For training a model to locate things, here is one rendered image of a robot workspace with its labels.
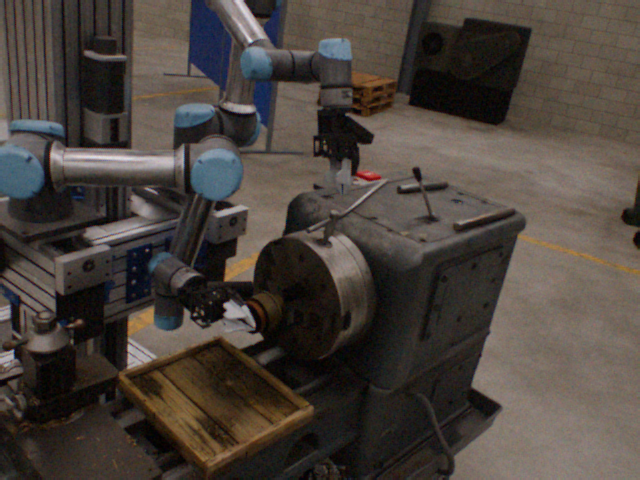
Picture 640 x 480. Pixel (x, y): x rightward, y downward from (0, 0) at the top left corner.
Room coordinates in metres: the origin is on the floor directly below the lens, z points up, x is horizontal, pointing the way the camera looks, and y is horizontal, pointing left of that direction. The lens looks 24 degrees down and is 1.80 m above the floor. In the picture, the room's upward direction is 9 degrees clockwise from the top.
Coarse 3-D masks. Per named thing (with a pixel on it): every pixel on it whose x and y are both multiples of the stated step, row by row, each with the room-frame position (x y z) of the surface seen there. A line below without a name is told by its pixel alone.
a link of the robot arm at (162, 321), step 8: (160, 296) 1.30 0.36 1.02; (168, 296) 1.30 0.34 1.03; (176, 296) 1.31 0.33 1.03; (160, 304) 1.30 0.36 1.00; (168, 304) 1.30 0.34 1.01; (176, 304) 1.31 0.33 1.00; (160, 312) 1.30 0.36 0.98; (168, 312) 1.30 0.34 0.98; (176, 312) 1.31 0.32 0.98; (160, 320) 1.30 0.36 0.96; (168, 320) 1.30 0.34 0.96; (176, 320) 1.31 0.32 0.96; (160, 328) 1.30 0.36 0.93; (168, 328) 1.30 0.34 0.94; (176, 328) 1.31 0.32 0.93
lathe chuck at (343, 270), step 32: (288, 256) 1.32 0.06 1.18; (320, 256) 1.25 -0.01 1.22; (352, 256) 1.30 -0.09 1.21; (256, 288) 1.38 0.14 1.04; (288, 288) 1.34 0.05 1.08; (320, 288) 1.24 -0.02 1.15; (352, 288) 1.24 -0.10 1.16; (352, 320) 1.22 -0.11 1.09; (288, 352) 1.29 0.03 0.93; (320, 352) 1.22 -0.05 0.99
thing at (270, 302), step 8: (256, 296) 1.22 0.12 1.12; (264, 296) 1.21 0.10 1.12; (272, 296) 1.21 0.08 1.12; (248, 304) 1.18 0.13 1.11; (256, 304) 1.19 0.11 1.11; (264, 304) 1.19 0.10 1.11; (272, 304) 1.20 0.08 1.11; (280, 304) 1.22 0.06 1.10; (256, 312) 1.17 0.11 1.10; (264, 312) 1.18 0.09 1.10; (272, 312) 1.19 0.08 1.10; (280, 312) 1.20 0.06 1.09; (256, 320) 1.16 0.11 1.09; (264, 320) 1.17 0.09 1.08; (272, 320) 1.18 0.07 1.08; (280, 320) 1.20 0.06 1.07; (256, 328) 1.16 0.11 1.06; (264, 328) 1.18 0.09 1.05
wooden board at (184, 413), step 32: (192, 352) 1.28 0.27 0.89; (128, 384) 1.10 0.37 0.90; (160, 384) 1.14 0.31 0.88; (192, 384) 1.16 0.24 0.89; (224, 384) 1.18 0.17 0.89; (160, 416) 1.01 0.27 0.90; (192, 416) 1.05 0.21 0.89; (224, 416) 1.07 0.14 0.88; (256, 416) 1.08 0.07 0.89; (288, 416) 1.10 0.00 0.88; (192, 448) 0.94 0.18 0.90; (224, 448) 0.97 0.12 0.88; (256, 448) 0.99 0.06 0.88
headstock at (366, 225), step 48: (336, 192) 1.63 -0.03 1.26; (384, 192) 1.70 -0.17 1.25; (432, 192) 1.77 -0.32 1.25; (384, 240) 1.36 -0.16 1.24; (432, 240) 1.38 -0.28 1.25; (480, 240) 1.49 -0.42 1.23; (384, 288) 1.31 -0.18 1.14; (432, 288) 1.39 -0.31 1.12; (480, 288) 1.57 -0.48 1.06; (384, 336) 1.29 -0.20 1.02; (432, 336) 1.41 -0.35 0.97; (384, 384) 1.28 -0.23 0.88
